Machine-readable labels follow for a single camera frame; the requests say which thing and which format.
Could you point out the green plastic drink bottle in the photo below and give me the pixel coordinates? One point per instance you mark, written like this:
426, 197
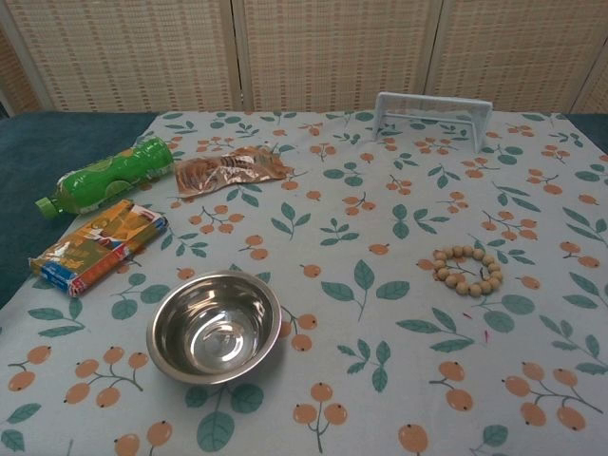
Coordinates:
119, 173

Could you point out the stainless steel bowl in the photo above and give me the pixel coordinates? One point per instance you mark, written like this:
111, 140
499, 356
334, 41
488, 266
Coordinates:
214, 332

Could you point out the floral leaf print tablecloth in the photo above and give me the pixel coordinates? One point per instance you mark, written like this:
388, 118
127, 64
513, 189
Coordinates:
332, 380

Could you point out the orange blue snack packet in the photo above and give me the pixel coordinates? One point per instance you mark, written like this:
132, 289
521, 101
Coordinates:
95, 247

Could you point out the woven bamboo screen panel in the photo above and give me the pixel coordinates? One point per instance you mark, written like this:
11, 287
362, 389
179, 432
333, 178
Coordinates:
133, 52
522, 52
337, 52
16, 81
596, 95

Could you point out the brown transparent snack pouch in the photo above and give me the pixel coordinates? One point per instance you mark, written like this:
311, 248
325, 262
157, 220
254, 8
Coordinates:
223, 173

